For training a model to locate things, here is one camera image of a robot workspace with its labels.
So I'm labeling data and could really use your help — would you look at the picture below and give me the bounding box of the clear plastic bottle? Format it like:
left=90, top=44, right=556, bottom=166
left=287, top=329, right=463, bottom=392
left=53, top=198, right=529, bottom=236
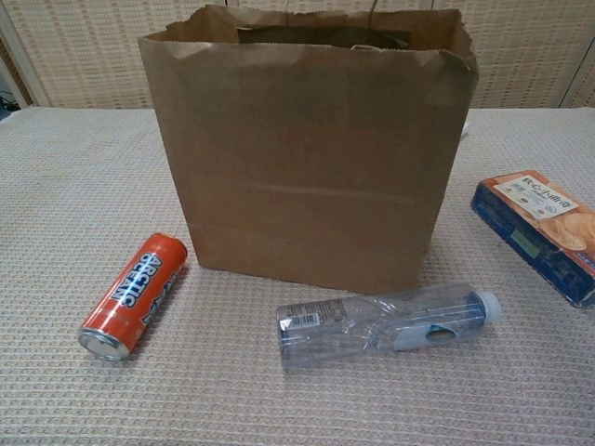
left=274, top=281, right=503, bottom=371

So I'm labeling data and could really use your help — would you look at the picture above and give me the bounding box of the blue orange biscuit box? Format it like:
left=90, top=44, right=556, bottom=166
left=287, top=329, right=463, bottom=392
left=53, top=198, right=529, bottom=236
left=469, top=169, right=595, bottom=310

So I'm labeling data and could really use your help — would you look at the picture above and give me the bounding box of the brown paper bag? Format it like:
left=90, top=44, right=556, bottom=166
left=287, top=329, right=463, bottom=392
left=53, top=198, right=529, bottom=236
left=137, top=0, right=480, bottom=295

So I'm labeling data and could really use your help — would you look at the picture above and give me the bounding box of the orange soda can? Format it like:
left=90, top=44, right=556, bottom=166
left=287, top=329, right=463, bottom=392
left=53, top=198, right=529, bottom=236
left=76, top=231, right=190, bottom=362

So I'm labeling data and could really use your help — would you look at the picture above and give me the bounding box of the white woven tablecloth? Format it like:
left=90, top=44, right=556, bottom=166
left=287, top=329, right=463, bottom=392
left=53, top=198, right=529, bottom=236
left=0, top=106, right=595, bottom=446

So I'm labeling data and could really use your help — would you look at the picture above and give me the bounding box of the bamboo folding screen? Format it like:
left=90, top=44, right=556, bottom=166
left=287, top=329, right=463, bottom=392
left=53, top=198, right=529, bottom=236
left=0, top=0, right=595, bottom=112

